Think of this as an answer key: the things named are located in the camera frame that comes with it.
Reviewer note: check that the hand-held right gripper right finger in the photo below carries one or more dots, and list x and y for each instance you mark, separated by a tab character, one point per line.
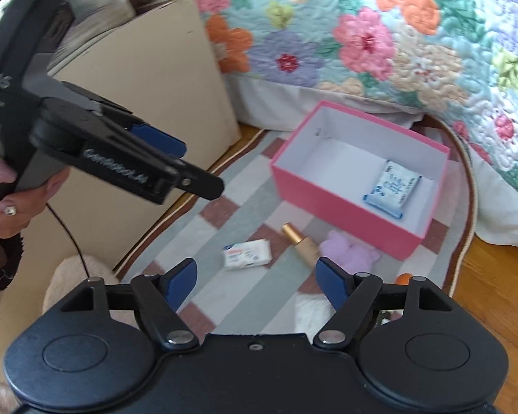
332	282

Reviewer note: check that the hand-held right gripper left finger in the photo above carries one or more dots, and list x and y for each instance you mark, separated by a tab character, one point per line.
181	278

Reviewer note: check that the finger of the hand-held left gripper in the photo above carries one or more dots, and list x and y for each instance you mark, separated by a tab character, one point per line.
125	159
159	140

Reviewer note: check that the gold foundation bottle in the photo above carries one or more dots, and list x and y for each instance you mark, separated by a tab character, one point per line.
300	241

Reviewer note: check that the white tissue packet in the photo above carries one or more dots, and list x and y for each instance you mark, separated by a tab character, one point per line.
248	255

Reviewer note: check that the pink cardboard box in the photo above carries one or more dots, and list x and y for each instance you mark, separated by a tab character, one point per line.
328	198

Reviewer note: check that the person's left forearm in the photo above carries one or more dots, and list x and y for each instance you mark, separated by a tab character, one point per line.
0	271

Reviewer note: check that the person's left hand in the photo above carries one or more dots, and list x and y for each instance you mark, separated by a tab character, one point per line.
21	211

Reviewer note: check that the purple plush toy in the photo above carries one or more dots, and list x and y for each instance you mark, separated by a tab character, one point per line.
349	254

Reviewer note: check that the beige cabinet panel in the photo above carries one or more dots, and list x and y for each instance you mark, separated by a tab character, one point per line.
155	73

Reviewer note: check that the orange makeup sponge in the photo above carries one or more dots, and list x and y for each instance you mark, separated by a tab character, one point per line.
403	279

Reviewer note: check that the checkered rug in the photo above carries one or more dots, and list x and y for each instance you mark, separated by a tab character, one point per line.
241	224

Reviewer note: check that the pale striped cloth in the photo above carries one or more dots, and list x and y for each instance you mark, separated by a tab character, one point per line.
90	17

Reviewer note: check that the blue white patterned packet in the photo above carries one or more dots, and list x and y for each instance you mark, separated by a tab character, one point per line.
393	189

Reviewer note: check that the beige fluffy slipper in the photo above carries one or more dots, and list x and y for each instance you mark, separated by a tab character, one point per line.
64	276

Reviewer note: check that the floral quilt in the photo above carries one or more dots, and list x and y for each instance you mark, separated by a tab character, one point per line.
371	30

